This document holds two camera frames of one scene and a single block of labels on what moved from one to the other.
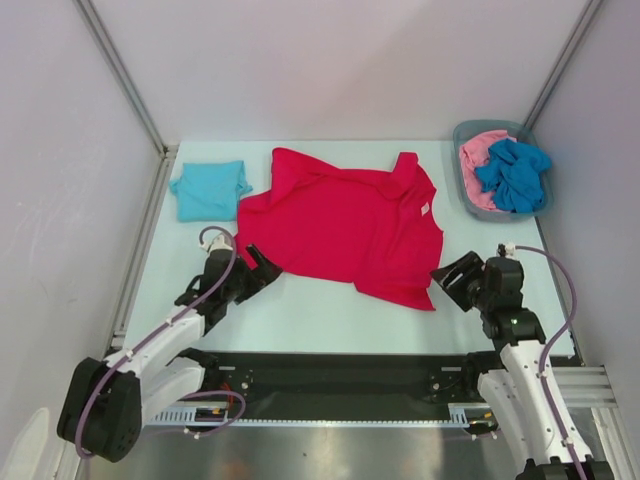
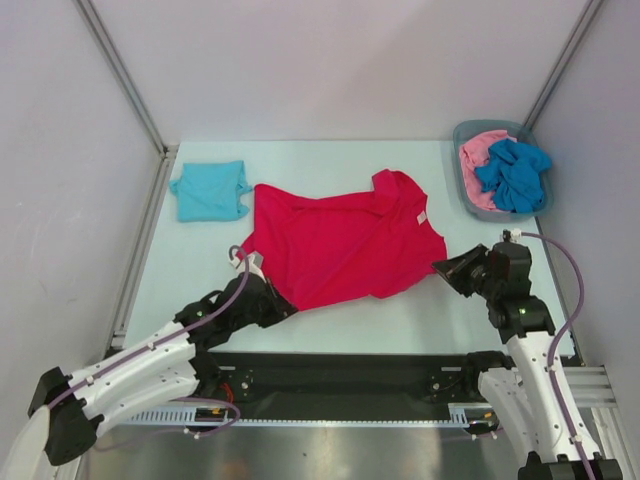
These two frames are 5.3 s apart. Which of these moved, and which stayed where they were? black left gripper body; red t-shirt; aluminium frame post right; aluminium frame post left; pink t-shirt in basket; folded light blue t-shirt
Moved: red t-shirt; black left gripper body
Stayed: folded light blue t-shirt; pink t-shirt in basket; aluminium frame post left; aluminium frame post right
